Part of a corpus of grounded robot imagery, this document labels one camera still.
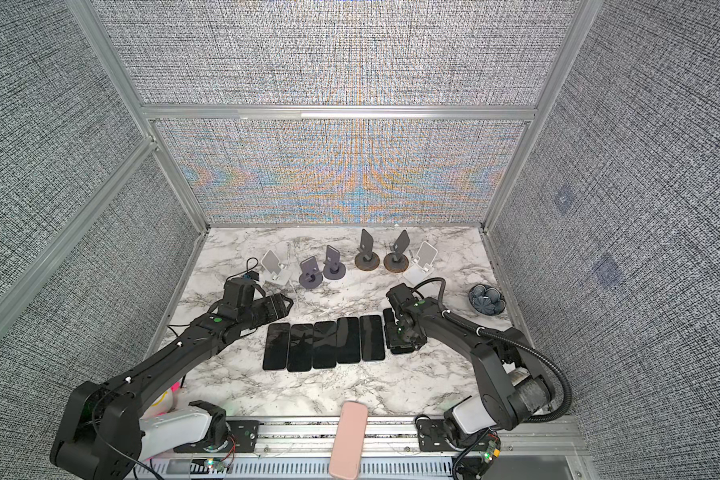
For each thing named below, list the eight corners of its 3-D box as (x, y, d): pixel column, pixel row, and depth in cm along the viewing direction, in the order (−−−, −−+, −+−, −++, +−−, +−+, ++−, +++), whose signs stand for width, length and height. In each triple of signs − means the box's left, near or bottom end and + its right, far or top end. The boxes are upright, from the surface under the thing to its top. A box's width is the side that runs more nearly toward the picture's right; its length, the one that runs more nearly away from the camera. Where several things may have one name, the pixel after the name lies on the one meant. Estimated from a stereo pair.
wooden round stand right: (384, 272, 108) (385, 262, 104) (383, 263, 111) (384, 253, 106) (406, 272, 108) (408, 262, 104) (405, 263, 111) (407, 253, 106)
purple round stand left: (306, 293, 102) (301, 274, 94) (300, 283, 105) (295, 264, 96) (323, 284, 105) (319, 265, 96) (316, 275, 107) (313, 256, 99)
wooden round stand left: (354, 266, 110) (354, 255, 105) (359, 259, 112) (359, 247, 107) (372, 274, 108) (372, 263, 103) (377, 266, 110) (378, 255, 105)
